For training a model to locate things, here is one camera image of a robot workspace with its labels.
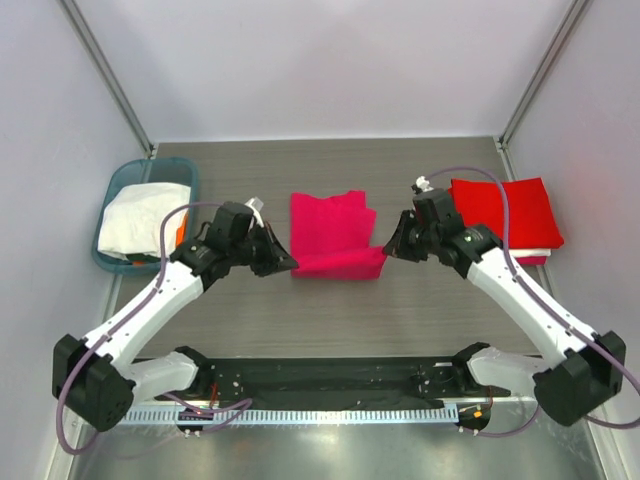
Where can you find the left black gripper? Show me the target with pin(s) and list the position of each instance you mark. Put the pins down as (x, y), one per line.
(276, 257)

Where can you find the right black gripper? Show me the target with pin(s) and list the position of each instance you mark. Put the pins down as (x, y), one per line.
(410, 235)

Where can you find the pink t shirt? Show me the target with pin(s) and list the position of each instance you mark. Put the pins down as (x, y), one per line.
(330, 237)

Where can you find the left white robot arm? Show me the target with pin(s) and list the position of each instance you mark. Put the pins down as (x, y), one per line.
(99, 377)

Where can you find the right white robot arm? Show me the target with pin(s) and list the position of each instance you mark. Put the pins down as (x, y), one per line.
(578, 369)

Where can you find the orange t shirt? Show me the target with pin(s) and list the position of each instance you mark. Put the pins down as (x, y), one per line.
(140, 259)

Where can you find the teal plastic basket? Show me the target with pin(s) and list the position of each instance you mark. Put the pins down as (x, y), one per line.
(172, 169)

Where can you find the white crumpled t shirt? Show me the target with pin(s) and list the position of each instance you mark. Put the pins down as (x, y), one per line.
(132, 220)

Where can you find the red folded t shirt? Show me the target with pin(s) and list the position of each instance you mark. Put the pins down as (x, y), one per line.
(532, 224)

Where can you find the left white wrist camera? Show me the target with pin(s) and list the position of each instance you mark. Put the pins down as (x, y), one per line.
(256, 205)

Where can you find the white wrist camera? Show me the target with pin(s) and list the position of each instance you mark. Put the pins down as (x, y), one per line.
(256, 205)
(421, 185)

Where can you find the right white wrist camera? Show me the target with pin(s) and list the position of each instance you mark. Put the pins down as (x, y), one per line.
(421, 185)

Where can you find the right aluminium frame post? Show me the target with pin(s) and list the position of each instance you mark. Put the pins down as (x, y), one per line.
(559, 40)

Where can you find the aluminium frame post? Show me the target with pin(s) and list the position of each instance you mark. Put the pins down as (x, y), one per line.
(87, 38)
(559, 40)

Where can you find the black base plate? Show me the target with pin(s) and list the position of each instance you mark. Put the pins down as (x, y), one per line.
(338, 384)

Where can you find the white slotted cable duct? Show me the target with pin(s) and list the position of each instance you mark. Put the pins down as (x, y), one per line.
(175, 415)

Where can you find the left aluminium frame post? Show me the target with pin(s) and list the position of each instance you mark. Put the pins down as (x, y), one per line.
(87, 38)

